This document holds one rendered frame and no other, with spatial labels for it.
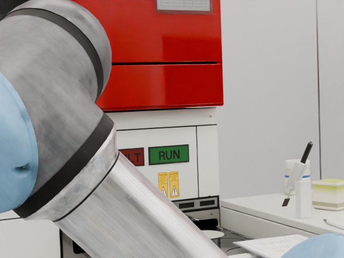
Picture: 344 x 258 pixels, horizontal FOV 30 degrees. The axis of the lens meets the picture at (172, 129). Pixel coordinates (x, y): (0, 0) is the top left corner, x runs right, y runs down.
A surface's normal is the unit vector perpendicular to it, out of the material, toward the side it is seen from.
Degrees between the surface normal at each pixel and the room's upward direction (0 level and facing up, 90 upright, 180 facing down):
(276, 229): 90
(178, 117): 90
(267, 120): 90
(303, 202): 90
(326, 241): 35
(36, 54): 52
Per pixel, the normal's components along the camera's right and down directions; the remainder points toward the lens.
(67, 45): 0.59, -0.51
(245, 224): -0.91, 0.05
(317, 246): -0.59, -0.79
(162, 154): 0.42, 0.04
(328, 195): -0.73, 0.06
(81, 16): 0.58, -0.66
